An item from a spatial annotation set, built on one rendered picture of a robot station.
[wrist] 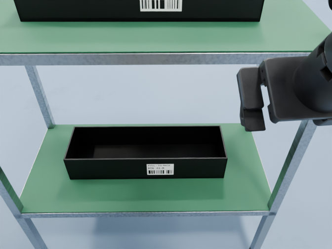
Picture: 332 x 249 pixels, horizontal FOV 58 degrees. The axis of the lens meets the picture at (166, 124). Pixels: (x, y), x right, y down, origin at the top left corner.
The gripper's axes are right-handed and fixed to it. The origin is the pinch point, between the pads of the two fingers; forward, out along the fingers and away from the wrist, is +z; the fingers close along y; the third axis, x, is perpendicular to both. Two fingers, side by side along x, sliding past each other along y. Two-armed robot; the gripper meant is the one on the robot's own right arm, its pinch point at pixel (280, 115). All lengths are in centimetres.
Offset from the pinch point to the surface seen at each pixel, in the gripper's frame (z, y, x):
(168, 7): 23.0, 10.1, -35.0
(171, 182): 77, 8, -1
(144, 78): 169, 15, -89
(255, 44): 19.3, -7.2, -22.1
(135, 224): 109, 23, 13
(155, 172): 74, 14, -5
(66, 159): 70, 45, -11
